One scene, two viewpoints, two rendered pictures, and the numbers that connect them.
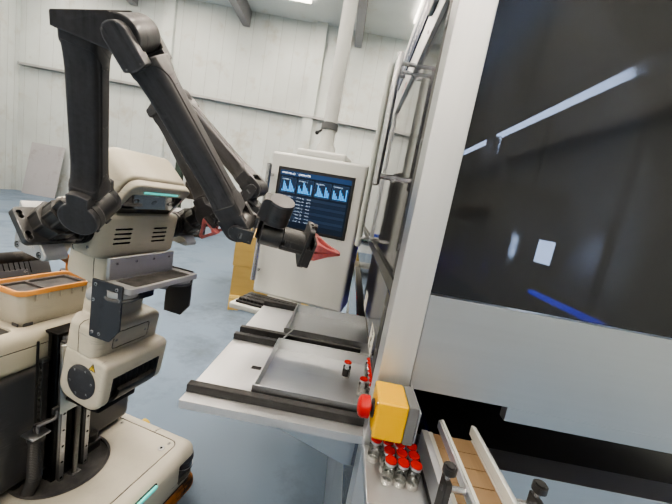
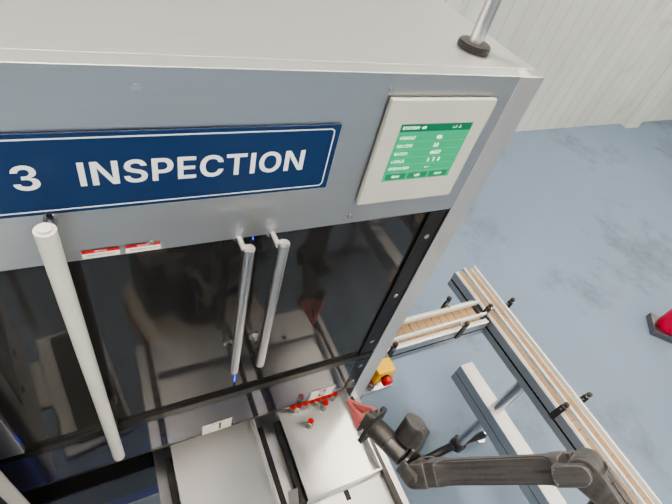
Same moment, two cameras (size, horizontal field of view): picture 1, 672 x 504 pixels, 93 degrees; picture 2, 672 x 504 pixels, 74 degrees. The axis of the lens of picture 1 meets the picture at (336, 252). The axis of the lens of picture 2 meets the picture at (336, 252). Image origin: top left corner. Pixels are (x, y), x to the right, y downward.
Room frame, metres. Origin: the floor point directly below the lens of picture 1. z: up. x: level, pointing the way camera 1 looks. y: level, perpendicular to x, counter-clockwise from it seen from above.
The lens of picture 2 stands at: (1.31, 0.37, 2.35)
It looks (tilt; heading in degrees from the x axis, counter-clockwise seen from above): 44 degrees down; 232
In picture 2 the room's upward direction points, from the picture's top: 18 degrees clockwise
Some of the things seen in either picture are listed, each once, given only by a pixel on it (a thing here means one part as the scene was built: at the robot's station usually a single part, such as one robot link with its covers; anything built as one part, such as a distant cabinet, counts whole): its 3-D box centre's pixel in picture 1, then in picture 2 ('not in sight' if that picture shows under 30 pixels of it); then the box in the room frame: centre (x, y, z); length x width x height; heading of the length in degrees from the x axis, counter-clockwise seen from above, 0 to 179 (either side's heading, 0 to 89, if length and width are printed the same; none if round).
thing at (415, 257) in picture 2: (411, 191); (383, 317); (0.68, -0.13, 1.40); 0.05 x 0.01 x 0.80; 179
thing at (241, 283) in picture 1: (271, 264); not in sight; (4.08, 0.80, 0.41); 1.40 x 1.00 x 0.82; 9
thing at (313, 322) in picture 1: (335, 327); (222, 470); (1.13, -0.05, 0.90); 0.34 x 0.26 x 0.04; 89
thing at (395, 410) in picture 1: (391, 411); (380, 368); (0.54, -0.15, 0.99); 0.08 x 0.07 x 0.07; 89
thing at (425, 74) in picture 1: (410, 154); (329, 306); (0.87, -0.15, 1.50); 0.43 x 0.01 x 0.59; 179
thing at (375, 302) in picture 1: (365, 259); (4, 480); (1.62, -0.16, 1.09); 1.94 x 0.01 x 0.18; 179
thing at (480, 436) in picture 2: not in sight; (454, 446); (-0.16, 0.04, 0.07); 0.50 x 0.08 x 0.14; 179
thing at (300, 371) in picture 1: (329, 375); (324, 433); (0.79, -0.04, 0.90); 0.34 x 0.26 x 0.04; 89
